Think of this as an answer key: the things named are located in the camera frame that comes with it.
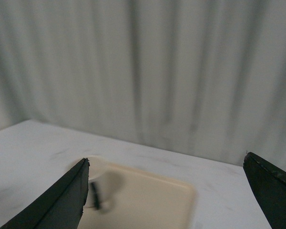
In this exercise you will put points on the white mug with black handle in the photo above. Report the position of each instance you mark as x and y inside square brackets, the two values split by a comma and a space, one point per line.
[103, 184]

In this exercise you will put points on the white pleated curtain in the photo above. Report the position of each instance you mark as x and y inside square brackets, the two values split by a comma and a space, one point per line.
[201, 77]

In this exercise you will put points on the beige rectangular plastic tray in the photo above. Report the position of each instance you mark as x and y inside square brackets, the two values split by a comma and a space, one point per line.
[142, 200]

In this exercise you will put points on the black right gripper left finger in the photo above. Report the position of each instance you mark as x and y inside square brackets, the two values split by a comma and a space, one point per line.
[60, 206]

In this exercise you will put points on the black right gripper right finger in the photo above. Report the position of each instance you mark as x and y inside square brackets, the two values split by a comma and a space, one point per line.
[268, 184]

